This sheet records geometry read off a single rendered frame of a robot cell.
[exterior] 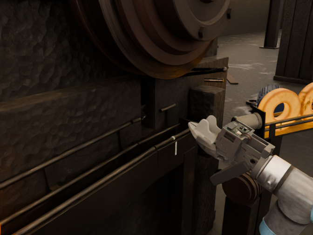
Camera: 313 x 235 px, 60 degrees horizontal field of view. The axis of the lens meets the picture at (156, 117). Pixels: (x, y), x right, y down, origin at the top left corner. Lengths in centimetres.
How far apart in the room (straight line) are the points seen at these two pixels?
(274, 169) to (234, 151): 9
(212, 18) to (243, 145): 29
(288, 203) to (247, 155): 13
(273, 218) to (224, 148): 19
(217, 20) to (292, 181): 38
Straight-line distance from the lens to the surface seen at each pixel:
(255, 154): 64
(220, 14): 68
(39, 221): 56
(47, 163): 61
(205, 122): 67
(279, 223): 69
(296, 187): 63
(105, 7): 52
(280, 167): 64
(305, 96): 110
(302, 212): 65
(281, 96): 104
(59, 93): 62
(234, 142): 63
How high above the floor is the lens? 103
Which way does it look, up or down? 21 degrees down
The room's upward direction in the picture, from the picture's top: straight up
